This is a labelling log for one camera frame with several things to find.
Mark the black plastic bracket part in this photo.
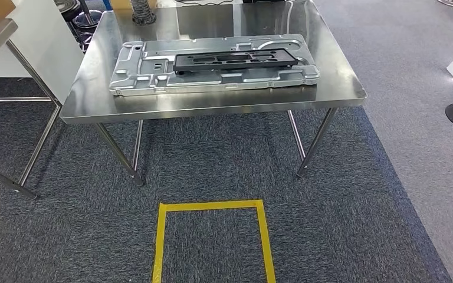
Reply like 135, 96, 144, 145
172, 47, 300, 75

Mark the steel workbench table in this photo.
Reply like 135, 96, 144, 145
59, 0, 368, 187

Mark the grey stamped metal panel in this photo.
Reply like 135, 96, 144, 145
109, 33, 321, 97

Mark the chrome stool base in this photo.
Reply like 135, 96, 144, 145
72, 0, 104, 40

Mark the white cabinet panel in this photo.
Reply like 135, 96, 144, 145
0, 0, 85, 105

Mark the black round stool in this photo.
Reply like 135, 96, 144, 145
54, 0, 82, 22

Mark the ribbed grey duct hose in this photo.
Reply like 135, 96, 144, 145
129, 0, 158, 27

